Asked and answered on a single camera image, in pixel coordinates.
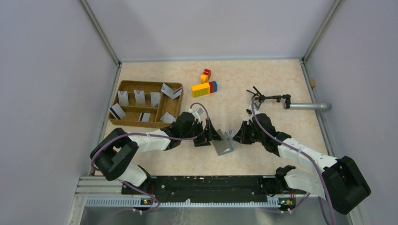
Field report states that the card with stripe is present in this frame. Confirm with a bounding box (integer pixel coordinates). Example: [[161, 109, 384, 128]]
[[109, 103, 126, 120], [138, 112, 151, 122]]

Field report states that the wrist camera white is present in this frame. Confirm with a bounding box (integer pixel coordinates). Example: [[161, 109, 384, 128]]
[[246, 106, 259, 116], [188, 108, 204, 122]]

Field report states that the red blue toy block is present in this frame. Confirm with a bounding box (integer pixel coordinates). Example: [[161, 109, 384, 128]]
[[208, 81, 218, 93]]

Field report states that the brown woven tray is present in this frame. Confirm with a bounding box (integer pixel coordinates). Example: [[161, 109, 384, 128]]
[[108, 80, 183, 128]]

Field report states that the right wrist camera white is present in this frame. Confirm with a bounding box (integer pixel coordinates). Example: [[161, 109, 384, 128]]
[[246, 106, 259, 116]]

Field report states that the small red yellow block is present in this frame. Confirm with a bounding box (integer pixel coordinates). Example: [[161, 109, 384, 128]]
[[200, 69, 211, 83]]

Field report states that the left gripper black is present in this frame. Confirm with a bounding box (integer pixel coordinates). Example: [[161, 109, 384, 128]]
[[181, 118, 222, 147]]

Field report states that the black tripod camera mount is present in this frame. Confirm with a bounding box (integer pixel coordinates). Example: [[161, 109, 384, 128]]
[[246, 86, 291, 110]]

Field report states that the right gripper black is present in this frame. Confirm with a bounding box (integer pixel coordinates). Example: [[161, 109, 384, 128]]
[[233, 120, 265, 144]]

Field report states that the small wooden cork piece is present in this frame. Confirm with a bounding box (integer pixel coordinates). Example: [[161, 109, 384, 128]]
[[309, 79, 316, 88]]

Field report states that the silver metal tube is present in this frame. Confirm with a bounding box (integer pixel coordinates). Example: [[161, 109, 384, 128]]
[[289, 103, 332, 111]]

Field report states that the card with stripe front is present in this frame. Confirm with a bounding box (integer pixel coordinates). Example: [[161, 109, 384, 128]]
[[138, 112, 151, 122]]

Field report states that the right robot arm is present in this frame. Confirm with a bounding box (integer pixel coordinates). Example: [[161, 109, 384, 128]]
[[233, 113, 372, 215]]

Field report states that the purple cable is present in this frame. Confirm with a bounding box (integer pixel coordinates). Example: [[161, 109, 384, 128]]
[[251, 97, 337, 225], [90, 103, 210, 215]]

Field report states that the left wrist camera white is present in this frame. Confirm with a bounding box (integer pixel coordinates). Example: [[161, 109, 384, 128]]
[[188, 108, 204, 122]]

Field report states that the striped card top right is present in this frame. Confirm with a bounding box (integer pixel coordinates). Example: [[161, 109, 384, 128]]
[[170, 86, 183, 99]]

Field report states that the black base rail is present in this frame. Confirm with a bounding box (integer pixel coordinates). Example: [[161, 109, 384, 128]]
[[139, 175, 304, 203]]

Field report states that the yellow toy block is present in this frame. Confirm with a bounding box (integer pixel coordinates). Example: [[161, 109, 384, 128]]
[[191, 83, 210, 98]]

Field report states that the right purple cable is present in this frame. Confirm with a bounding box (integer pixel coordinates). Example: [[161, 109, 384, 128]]
[[251, 97, 337, 225]]

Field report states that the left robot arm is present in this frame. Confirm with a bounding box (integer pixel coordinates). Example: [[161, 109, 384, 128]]
[[90, 112, 222, 194]]

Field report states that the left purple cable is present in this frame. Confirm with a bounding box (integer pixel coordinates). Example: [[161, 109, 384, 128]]
[[90, 103, 210, 215]]

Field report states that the card with stripe left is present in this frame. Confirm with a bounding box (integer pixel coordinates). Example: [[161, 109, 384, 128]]
[[109, 103, 126, 120]]

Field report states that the grey card holder wallet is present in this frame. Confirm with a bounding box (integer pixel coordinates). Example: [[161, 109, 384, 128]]
[[213, 129, 236, 156]]

